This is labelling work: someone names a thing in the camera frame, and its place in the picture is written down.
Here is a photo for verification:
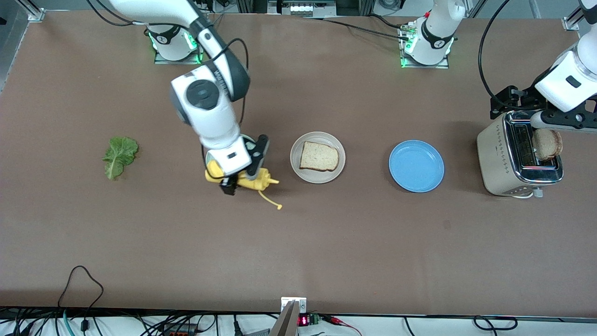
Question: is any yellow mustard squeeze bottle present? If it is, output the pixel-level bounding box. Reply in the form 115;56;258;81
205;160;283;210

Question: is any round-topped bread slice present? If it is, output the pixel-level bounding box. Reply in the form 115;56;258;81
532;128;563;162

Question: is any flat-bottomed bread slice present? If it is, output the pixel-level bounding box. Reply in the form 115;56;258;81
299;141;340;172

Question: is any green lettuce leaf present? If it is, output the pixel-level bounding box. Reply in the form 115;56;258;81
102;137;139;181

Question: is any mint green plate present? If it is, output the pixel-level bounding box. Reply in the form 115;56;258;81
206;134;258;168

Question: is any beige plate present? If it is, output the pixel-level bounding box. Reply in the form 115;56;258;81
290;132;346;184

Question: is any blue plate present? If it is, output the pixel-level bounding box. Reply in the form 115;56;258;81
389;140;445;193

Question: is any beige chrome toaster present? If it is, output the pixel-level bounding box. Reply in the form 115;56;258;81
476;110;564;199

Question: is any grey metal bar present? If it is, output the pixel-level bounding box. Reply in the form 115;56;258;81
269;301;299;336

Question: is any white lit control unit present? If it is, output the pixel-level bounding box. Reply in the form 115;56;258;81
267;0;336;16

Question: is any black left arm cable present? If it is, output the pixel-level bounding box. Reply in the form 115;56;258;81
478;0;511;101

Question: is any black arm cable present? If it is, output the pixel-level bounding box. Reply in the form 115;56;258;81
86;0;250;124
478;0;511;101

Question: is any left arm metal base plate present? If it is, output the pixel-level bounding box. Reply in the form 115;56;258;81
399;21;451;69

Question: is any aluminium corner bracket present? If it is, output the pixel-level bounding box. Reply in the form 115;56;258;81
14;0;46;22
562;0;597;31

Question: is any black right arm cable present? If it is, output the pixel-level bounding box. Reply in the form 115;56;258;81
86;0;250;124

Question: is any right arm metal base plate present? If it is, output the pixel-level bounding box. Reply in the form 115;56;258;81
154;13;208;64

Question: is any short black table cable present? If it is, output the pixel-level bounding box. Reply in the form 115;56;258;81
368;13;403;30

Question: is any white metal edge bracket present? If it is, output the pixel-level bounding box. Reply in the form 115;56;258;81
281;297;307;314

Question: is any long black table cable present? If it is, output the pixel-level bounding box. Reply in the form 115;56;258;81
302;16;411;42

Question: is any thin black looped cable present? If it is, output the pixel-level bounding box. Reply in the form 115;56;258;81
57;266;104;332

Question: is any red wire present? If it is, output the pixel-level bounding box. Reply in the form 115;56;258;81
322;315;362;336

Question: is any black oval coiled cable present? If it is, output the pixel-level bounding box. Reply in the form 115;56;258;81
473;315;518;331

